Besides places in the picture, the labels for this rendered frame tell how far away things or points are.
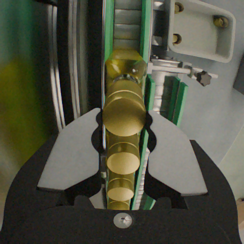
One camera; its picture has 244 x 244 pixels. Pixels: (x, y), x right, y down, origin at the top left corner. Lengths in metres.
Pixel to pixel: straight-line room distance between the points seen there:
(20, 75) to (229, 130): 0.79
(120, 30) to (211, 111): 0.48
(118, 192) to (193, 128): 0.54
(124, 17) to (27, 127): 0.31
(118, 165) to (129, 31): 0.31
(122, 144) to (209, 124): 0.59
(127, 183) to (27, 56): 0.20
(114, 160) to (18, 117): 0.12
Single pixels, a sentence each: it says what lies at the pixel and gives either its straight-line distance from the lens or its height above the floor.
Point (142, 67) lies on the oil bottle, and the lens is 0.19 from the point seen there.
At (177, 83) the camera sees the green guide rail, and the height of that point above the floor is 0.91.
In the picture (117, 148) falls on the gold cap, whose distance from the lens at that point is 0.15.
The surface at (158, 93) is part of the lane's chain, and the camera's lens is 0.43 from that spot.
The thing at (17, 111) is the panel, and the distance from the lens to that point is 0.20.
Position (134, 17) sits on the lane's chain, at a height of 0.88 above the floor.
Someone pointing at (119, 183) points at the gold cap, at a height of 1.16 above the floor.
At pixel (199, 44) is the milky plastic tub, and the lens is 0.56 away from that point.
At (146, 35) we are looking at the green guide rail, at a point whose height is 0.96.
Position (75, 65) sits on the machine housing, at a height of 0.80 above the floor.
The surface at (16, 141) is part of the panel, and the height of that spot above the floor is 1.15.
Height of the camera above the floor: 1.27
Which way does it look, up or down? 60 degrees down
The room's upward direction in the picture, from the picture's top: 177 degrees counter-clockwise
